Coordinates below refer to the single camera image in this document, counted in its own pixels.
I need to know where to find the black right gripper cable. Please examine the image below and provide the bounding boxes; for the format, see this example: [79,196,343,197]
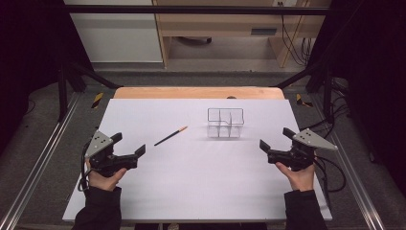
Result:
[313,155,348,194]

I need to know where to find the hanging black cables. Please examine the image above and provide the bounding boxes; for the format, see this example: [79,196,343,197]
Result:
[277,1,316,67]

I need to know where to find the yellow black tape strip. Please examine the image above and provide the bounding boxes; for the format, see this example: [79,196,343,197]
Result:
[295,93,314,108]
[91,92,105,110]

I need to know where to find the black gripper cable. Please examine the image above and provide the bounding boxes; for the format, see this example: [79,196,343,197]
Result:
[78,139,94,193]
[313,155,348,194]

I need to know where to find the white table cover board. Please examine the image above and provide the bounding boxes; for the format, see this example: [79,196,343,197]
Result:
[62,98,333,223]

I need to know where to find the wooden desk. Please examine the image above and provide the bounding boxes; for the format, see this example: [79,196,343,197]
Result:
[152,0,332,69]

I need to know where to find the black metal stand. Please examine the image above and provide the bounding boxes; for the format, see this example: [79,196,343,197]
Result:
[56,59,124,123]
[273,59,335,124]

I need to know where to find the person's right hand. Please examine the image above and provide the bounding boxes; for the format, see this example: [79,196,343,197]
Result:
[275,155,318,193]

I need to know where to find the aluminium floor rail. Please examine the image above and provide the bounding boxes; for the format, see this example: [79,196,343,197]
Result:
[309,95,388,230]
[0,91,81,230]

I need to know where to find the black horizontal frame bar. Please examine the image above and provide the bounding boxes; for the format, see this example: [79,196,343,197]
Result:
[61,4,330,16]

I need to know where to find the person's left hand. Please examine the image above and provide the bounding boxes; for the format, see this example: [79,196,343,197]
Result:
[84,159,128,193]

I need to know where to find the white cabinet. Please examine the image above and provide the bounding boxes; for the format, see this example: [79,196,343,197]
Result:
[63,0,164,63]

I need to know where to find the dark curtain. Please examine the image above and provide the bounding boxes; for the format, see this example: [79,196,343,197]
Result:
[0,0,94,156]
[306,0,406,196]

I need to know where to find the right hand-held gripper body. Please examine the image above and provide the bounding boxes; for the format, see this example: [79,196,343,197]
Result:
[267,127,339,173]

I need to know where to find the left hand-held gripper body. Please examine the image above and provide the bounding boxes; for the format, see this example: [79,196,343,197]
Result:
[84,129,139,178]

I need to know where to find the clear plastic organizer box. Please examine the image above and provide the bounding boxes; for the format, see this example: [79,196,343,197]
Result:
[206,107,245,139]

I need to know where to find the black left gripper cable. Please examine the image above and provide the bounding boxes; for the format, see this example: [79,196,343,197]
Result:
[78,139,94,193]

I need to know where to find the black floor cables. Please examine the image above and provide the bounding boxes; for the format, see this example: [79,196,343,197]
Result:
[299,78,351,132]

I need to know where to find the black pencil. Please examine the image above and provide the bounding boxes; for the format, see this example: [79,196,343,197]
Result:
[153,126,189,148]

